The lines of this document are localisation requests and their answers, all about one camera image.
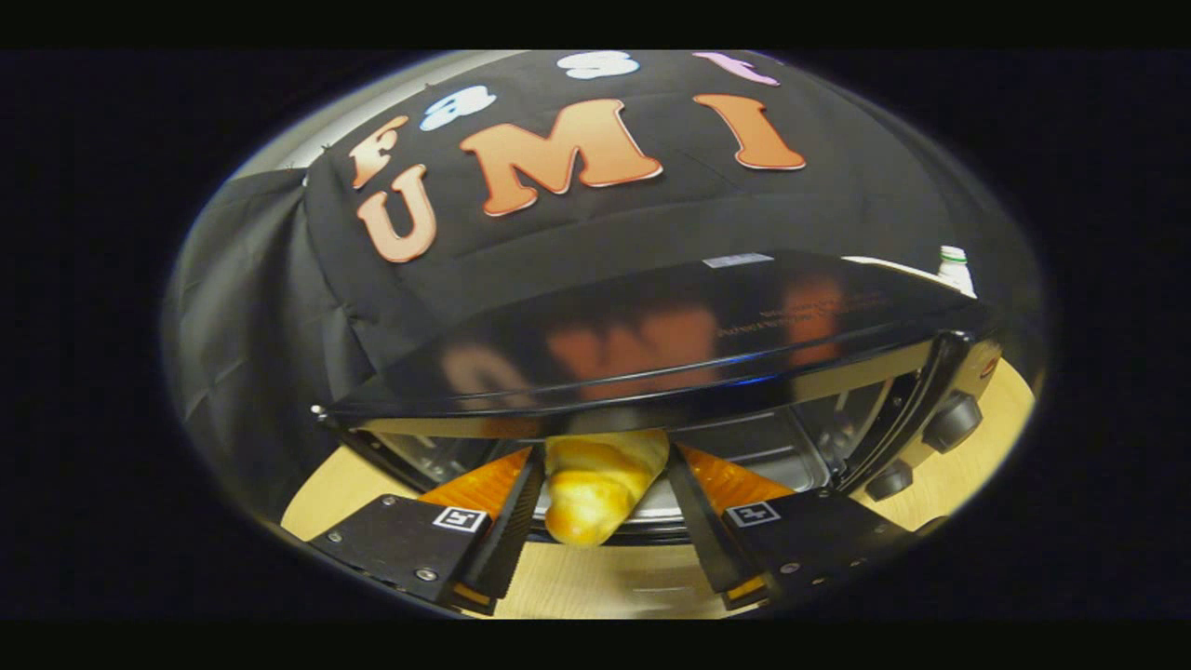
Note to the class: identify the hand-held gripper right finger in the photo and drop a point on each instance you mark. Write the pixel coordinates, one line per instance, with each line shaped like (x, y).
(707, 540)

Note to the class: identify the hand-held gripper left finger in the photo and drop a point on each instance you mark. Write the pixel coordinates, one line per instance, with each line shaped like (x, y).
(507, 540)

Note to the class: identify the golden bread roll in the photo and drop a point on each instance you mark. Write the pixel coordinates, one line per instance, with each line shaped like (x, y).
(595, 493)

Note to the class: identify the black toaster oven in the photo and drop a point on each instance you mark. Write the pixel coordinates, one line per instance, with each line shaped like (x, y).
(651, 316)

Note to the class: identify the white boxy appliance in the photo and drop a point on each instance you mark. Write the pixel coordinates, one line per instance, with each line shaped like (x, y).
(893, 266)

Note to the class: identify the green label water bottle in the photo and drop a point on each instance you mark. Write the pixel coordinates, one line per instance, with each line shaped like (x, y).
(954, 270)

